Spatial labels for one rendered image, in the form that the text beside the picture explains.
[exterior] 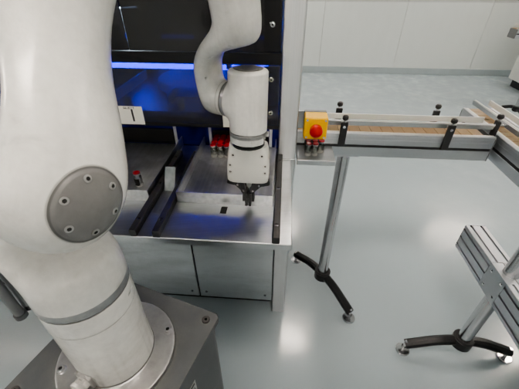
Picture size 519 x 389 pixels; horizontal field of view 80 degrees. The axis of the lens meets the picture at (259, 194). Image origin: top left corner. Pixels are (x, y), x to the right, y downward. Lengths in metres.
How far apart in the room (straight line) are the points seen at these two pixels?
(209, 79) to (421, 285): 1.62
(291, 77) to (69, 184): 0.75
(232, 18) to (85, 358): 0.55
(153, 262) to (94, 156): 1.23
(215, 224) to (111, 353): 0.38
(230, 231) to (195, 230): 0.09
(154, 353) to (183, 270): 0.92
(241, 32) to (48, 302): 0.48
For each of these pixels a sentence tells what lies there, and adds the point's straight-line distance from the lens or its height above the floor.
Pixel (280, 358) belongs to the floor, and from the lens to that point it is 1.55.
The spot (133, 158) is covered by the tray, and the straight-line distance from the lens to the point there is 1.13.
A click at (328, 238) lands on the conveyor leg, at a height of 0.39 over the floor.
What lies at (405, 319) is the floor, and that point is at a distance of 1.79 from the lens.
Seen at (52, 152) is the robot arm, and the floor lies 1.28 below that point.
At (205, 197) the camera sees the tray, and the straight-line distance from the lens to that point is 0.84.
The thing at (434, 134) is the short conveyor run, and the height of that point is 0.93.
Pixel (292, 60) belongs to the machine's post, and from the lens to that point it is 0.93.
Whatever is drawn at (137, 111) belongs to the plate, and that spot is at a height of 1.03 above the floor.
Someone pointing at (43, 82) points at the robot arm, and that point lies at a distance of 0.32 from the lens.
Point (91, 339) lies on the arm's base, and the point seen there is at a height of 1.00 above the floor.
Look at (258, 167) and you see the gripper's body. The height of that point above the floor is 1.02.
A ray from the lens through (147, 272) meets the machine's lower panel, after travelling 1.59.
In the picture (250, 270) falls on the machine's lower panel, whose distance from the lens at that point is 1.43.
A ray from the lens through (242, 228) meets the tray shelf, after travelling 0.77.
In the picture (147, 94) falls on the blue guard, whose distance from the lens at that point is 1.05.
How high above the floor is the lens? 1.39
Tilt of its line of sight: 36 degrees down
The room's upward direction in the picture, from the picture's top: straight up
